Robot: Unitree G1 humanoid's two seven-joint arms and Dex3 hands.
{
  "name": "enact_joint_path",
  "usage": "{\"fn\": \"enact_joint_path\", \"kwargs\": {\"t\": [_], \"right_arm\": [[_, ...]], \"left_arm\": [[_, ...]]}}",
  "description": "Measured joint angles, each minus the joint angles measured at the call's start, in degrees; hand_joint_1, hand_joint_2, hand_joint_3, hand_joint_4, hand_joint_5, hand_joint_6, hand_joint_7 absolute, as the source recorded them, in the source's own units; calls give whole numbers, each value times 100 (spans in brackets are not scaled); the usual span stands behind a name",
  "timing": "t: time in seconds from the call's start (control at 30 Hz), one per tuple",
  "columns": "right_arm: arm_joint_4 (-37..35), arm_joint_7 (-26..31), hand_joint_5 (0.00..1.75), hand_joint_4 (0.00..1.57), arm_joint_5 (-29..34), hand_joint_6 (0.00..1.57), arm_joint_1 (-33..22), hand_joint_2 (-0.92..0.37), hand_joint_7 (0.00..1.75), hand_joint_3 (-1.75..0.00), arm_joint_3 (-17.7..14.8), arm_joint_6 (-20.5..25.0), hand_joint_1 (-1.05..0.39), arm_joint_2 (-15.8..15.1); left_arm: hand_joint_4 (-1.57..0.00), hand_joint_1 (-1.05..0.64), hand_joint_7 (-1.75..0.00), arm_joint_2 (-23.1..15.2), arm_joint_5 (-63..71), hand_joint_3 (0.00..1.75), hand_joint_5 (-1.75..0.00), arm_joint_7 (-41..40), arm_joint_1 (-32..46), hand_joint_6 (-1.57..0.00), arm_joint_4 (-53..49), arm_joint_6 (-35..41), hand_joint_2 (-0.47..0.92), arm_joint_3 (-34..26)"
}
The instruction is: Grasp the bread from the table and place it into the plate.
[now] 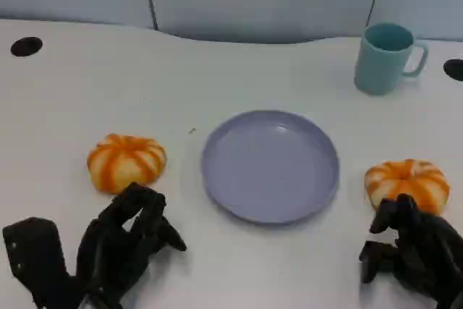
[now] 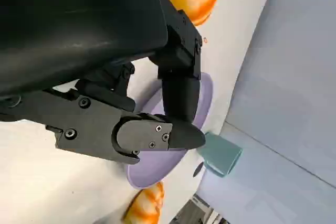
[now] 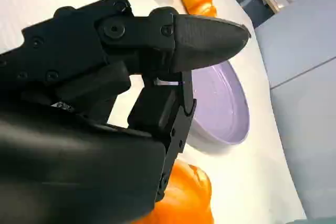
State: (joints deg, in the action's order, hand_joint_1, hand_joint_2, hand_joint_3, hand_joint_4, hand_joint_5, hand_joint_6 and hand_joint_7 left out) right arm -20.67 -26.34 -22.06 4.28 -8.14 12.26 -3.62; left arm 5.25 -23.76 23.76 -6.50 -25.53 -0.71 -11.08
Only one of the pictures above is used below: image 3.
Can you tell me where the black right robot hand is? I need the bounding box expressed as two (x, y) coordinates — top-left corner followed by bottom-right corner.
(0, 0), (250, 224)

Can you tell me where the lilac plate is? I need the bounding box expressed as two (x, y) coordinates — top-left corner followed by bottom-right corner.
(184, 60), (250, 156)

